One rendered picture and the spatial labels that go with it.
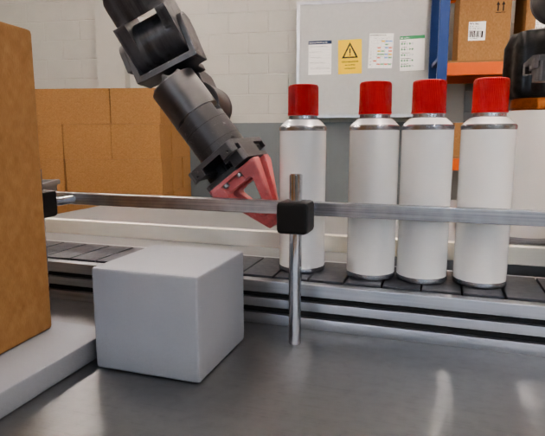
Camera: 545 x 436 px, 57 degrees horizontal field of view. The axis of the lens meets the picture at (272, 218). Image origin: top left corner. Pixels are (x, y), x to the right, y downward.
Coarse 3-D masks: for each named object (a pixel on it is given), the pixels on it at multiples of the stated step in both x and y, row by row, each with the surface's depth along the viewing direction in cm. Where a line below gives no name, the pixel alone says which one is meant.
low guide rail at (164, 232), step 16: (48, 224) 72; (64, 224) 71; (80, 224) 70; (96, 224) 69; (112, 224) 68; (128, 224) 67; (144, 224) 67; (160, 224) 67; (176, 240) 65; (192, 240) 65; (208, 240) 64; (224, 240) 63; (240, 240) 62; (256, 240) 62; (272, 240) 61; (336, 240) 59; (448, 240) 56; (448, 256) 55; (512, 256) 53; (528, 256) 52; (544, 256) 52
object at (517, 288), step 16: (48, 240) 73; (48, 256) 64; (64, 256) 63; (80, 256) 63; (96, 256) 63; (112, 256) 63; (256, 272) 56; (272, 272) 56; (288, 272) 56; (320, 272) 56; (336, 272) 56; (448, 272) 56; (384, 288) 50; (400, 288) 50; (416, 288) 50; (432, 288) 50; (448, 288) 50; (464, 288) 50; (512, 288) 50; (528, 288) 50; (544, 288) 50
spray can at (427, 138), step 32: (416, 96) 50; (416, 128) 49; (448, 128) 49; (416, 160) 49; (448, 160) 49; (416, 192) 50; (448, 192) 50; (416, 224) 50; (448, 224) 51; (416, 256) 51
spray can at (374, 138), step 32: (384, 96) 50; (352, 128) 52; (384, 128) 50; (352, 160) 52; (384, 160) 50; (352, 192) 52; (384, 192) 51; (352, 224) 53; (384, 224) 52; (352, 256) 53; (384, 256) 52
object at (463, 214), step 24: (72, 192) 62; (336, 216) 51; (360, 216) 50; (384, 216) 50; (408, 216) 49; (432, 216) 48; (456, 216) 47; (480, 216) 47; (504, 216) 46; (528, 216) 45
